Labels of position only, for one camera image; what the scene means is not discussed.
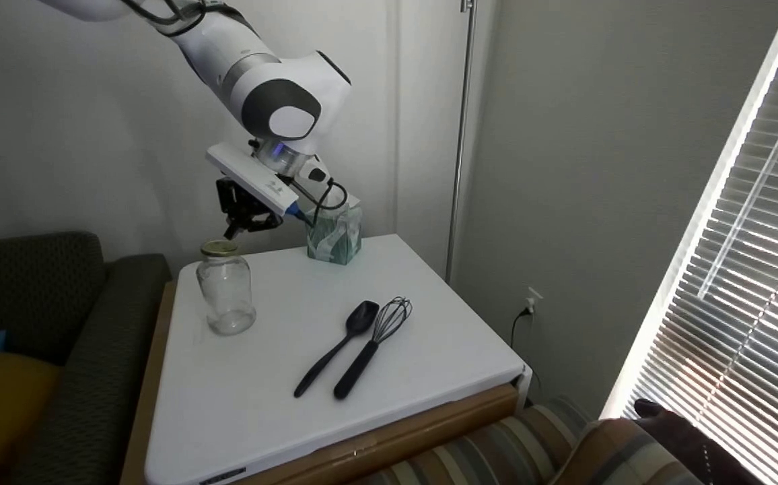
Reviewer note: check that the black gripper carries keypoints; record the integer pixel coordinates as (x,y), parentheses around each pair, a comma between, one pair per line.
(239,200)

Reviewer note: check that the black plastic spoon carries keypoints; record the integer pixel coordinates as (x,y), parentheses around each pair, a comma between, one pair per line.
(333,352)

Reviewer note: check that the clear glass jar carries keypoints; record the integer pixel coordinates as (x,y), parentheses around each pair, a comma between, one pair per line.
(224,297)

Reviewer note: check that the teal patterned tissue box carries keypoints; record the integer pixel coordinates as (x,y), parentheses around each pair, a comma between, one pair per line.
(333,238)

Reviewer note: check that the striped fabric sofa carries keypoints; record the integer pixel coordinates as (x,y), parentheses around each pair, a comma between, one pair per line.
(512,449)

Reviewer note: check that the dark brown furry object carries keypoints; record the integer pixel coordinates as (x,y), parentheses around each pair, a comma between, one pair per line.
(683,440)

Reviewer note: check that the white window blinds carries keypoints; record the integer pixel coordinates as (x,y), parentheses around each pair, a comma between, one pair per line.
(745,297)

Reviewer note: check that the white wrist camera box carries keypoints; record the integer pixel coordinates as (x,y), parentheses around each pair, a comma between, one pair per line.
(249,176)

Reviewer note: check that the thin vertical wall pole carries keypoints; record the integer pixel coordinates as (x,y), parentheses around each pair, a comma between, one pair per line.
(457,125)

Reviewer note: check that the white wall outlet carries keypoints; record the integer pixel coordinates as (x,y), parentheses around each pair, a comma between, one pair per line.
(530,301)

